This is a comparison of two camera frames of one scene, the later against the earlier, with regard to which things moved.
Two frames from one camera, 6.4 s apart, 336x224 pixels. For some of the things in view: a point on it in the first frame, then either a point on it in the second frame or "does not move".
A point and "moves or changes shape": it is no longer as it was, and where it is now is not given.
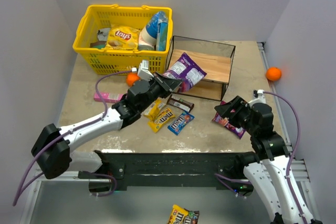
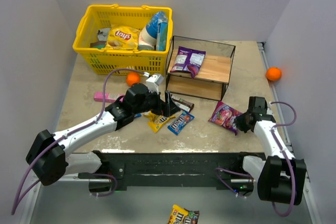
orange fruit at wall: x=273 y=73 does not move
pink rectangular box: x=108 y=97 does not move
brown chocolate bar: x=177 y=102 does not move
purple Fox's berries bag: x=230 y=127 moves or changes shape
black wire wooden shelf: x=214 y=58 does not move
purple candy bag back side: x=187 y=71 -> x=188 y=60
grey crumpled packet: x=102 y=34 does not move
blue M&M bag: x=179 y=121 does not move
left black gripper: x=163 y=85 -> x=163 y=105
